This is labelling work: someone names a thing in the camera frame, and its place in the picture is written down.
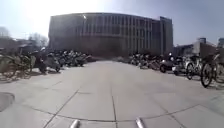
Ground grey concrete slab pavement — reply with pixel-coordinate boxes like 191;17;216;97
0;59;224;128

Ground large dark multistorey building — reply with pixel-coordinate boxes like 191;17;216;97
47;12;174;58

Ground row of parked bicycles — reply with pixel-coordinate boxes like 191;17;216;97
116;48;224;89
0;47;93;81

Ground robot's own part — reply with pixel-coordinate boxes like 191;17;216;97
134;117;147;128
69;119;81;128

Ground bare trees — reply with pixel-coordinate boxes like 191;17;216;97
0;26;50;48

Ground low dark building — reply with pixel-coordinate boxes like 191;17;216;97
0;37;38;56

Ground round manhole cover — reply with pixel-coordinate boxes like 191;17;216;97
0;91;16;112

